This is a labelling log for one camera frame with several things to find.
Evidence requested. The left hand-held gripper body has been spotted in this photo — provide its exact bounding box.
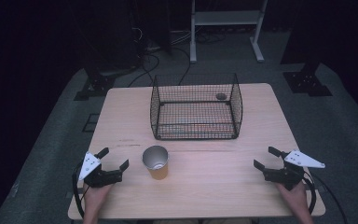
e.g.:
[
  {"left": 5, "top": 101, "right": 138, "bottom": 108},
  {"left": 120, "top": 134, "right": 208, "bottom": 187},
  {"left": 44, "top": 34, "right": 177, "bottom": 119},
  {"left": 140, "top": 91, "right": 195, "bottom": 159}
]
[{"left": 78, "top": 151, "right": 124, "bottom": 189}]

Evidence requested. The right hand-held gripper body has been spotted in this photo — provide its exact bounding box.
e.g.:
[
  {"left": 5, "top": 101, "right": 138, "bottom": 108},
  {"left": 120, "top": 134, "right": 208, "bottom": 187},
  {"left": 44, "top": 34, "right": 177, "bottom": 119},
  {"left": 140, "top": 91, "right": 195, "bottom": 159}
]
[{"left": 262, "top": 149, "right": 326, "bottom": 191}]

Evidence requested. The person's left hand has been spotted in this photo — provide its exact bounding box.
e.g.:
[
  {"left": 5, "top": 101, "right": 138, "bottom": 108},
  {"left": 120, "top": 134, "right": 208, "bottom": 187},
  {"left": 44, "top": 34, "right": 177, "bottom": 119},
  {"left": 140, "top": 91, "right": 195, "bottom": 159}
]
[{"left": 82, "top": 182, "right": 113, "bottom": 217}]

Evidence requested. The person's right hand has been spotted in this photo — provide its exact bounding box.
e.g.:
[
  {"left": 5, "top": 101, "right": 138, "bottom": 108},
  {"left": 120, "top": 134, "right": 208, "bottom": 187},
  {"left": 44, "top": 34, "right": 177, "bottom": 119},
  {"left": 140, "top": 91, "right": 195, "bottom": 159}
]
[{"left": 276, "top": 181, "right": 310, "bottom": 217}]

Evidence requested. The orange paper cup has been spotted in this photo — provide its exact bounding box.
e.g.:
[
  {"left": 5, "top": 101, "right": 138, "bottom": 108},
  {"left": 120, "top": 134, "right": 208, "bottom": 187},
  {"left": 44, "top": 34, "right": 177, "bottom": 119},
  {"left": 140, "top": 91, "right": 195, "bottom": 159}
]
[{"left": 142, "top": 145, "right": 171, "bottom": 181}]

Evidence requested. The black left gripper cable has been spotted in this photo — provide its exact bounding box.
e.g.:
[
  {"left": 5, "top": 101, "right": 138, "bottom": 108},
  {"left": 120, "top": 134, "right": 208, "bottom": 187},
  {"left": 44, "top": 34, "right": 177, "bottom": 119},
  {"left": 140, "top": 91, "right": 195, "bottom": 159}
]
[{"left": 71, "top": 161, "right": 87, "bottom": 219}]

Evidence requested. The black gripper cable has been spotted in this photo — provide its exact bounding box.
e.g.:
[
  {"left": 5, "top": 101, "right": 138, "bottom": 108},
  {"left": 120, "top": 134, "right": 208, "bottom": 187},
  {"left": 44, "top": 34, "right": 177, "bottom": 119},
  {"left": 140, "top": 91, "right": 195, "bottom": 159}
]
[
  {"left": 71, "top": 161, "right": 87, "bottom": 219},
  {"left": 302, "top": 170, "right": 350, "bottom": 224}
]

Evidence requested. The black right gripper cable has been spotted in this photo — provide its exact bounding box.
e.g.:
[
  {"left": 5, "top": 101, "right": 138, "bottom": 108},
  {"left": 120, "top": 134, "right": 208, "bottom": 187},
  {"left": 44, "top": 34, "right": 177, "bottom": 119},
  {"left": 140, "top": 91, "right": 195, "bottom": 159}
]
[{"left": 302, "top": 170, "right": 350, "bottom": 224}]

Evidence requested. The black wire mesh basket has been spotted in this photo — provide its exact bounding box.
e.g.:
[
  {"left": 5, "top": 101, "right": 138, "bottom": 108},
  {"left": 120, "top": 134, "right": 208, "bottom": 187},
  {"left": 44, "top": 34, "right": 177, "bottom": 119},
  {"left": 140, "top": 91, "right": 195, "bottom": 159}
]
[{"left": 149, "top": 73, "right": 244, "bottom": 141}]

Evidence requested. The black stand base plate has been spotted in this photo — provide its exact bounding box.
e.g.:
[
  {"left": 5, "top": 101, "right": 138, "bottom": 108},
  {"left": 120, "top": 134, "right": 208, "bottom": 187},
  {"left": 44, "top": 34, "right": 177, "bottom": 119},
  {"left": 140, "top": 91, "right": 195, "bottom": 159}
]
[
  {"left": 73, "top": 74, "right": 117, "bottom": 102},
  {"left": 282, "top": 62, "right": 334, "bottom": 98}
]

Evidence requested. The black floor cable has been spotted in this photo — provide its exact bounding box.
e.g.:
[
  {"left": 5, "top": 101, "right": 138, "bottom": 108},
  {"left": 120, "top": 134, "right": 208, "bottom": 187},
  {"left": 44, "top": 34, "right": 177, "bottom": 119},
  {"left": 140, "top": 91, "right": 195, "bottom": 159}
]
[
  {"left": 171, "top": 46, "right": 192, "bottom": 87},
  {"left": 127, "top": 51, "right": 161, "bottom": 89}
]

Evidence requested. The white metal desk frame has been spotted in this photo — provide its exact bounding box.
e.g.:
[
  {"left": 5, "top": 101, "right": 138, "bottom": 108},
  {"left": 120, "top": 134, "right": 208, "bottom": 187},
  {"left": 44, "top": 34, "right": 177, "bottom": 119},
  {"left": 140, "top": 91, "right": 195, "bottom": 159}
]
[{"left": 189, "top": 0, "right": 269, "bottom": 64}]

